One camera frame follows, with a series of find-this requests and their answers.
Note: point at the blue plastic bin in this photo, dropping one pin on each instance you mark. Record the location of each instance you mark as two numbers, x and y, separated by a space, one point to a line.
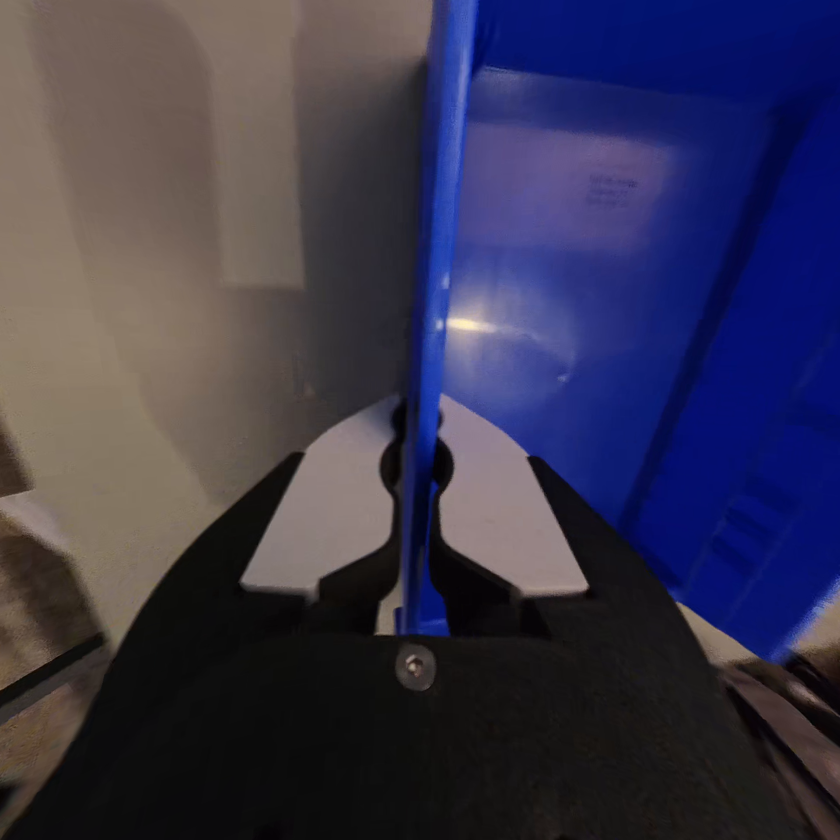
590 262

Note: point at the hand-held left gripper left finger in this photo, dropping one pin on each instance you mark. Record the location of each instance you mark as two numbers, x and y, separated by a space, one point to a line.
328 525

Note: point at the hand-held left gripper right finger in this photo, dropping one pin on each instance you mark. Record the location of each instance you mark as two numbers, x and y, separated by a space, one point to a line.
512 525

